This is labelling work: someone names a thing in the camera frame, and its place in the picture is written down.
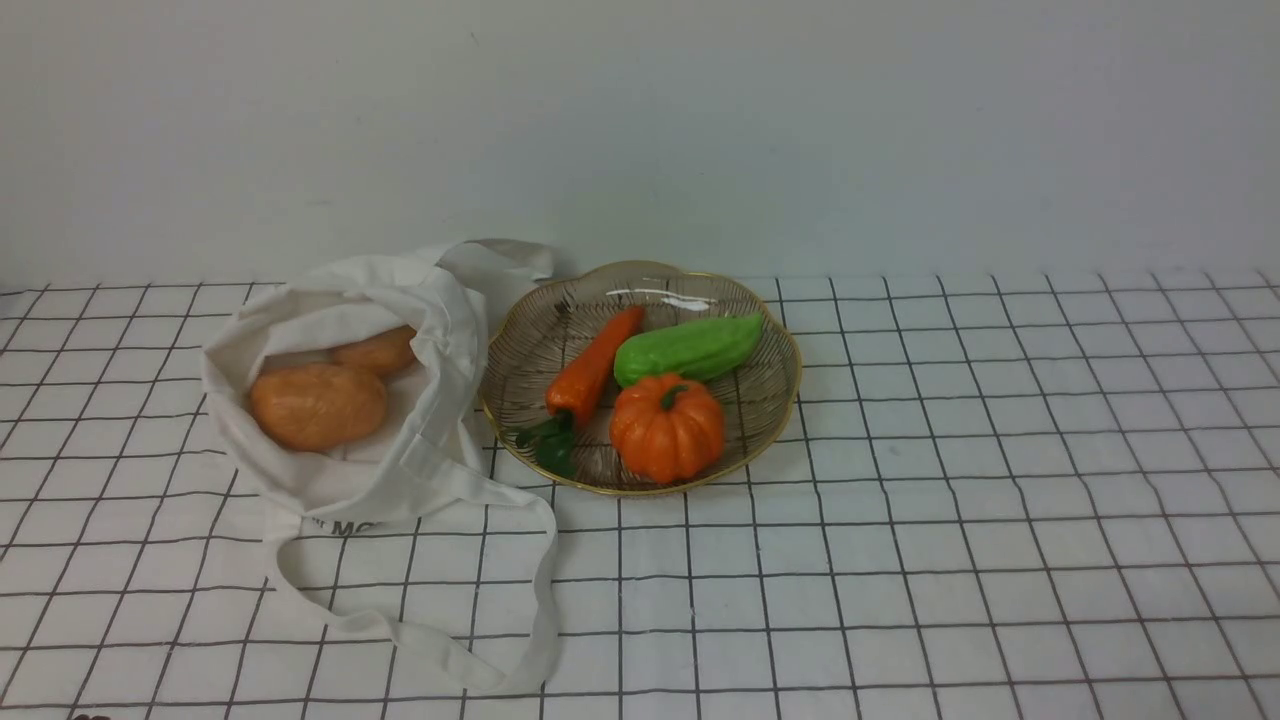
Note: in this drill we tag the orange carrot with green top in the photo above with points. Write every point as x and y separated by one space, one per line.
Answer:
572 398

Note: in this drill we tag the small orange pumpkin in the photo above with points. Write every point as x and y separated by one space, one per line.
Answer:
667 428

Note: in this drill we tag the white cloth tote bag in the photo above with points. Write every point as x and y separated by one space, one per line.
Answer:
426 459

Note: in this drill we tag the small brown potato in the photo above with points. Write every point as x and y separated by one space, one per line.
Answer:
384 354

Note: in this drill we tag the green bitter gourd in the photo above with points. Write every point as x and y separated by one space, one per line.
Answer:
700 351

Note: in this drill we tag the white grid-pattern tablecloth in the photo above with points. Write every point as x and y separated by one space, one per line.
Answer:
998 497

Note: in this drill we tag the gold-rimmed glass plate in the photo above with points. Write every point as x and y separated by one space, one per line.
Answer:
553 324

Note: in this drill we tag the large brown potato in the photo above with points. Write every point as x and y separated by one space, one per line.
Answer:
319 406

